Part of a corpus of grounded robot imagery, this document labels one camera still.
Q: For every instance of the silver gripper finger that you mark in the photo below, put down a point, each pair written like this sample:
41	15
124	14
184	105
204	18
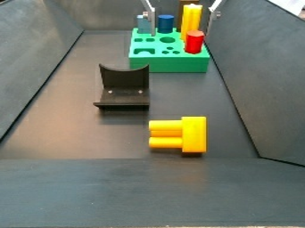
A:
150	15
215	12

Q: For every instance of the yellow three prong object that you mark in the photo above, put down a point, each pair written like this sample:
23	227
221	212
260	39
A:
185	134

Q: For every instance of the black curved fixture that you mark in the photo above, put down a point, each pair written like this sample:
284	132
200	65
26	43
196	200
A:
125	87

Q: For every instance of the light blue square peg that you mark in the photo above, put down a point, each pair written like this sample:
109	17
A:
144	25

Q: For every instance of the dark blue cylinder peg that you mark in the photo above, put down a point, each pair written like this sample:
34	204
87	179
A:
165	23

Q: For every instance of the yellow star peg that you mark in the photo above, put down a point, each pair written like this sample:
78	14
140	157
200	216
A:
192	16

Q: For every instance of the brown arch block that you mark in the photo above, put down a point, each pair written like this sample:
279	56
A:
182	3

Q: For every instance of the red cylinder peg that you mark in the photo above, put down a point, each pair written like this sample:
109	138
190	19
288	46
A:
194	41

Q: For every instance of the green shape sorter base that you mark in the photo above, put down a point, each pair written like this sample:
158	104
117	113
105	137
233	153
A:
162	52

